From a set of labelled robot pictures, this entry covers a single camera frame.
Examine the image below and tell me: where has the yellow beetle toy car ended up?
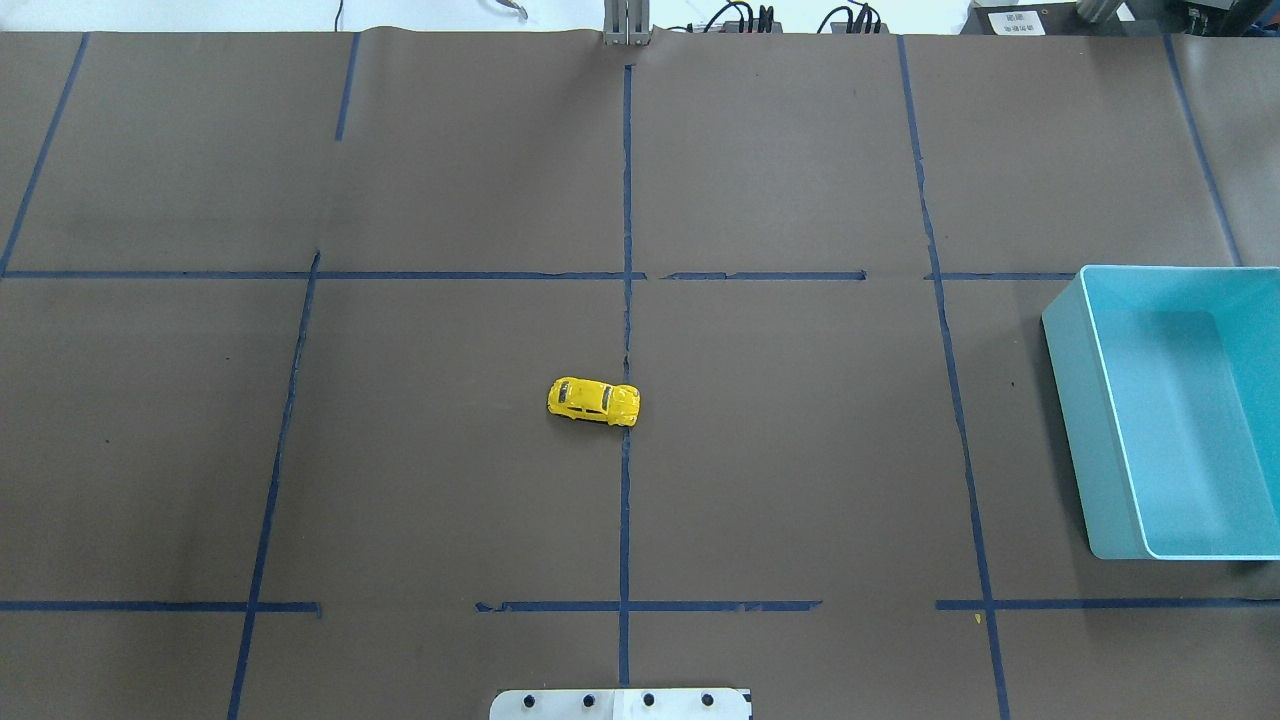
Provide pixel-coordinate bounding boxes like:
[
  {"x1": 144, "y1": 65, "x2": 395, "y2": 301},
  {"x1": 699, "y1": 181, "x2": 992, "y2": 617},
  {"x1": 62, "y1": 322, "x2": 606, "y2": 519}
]
[{"x1": 547, "y1": 377, "x2": 641, "y2": 427}]

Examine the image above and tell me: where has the turquoise plastic storage bin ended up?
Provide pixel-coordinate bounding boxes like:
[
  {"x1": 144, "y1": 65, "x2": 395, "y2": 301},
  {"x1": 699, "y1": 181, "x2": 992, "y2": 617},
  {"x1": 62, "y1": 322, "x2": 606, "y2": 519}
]
[{"x1": 1042, "y1": 265, "x2": 1279, "y2": 561}]

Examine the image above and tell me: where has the aluminium frame post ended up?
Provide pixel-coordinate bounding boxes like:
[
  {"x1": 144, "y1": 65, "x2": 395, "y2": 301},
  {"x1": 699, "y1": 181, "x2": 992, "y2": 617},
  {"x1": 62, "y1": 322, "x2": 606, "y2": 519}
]
[{"x1": 602, "y1": 0, "x2": 653, "y2": 47}]

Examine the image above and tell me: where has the white pedestal column base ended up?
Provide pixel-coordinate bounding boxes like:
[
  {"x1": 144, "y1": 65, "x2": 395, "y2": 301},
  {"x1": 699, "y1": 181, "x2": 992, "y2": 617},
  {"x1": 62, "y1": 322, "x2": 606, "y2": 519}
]
[{"x1": 489, "y1": 687, "x2": 754, "y2": 719}]

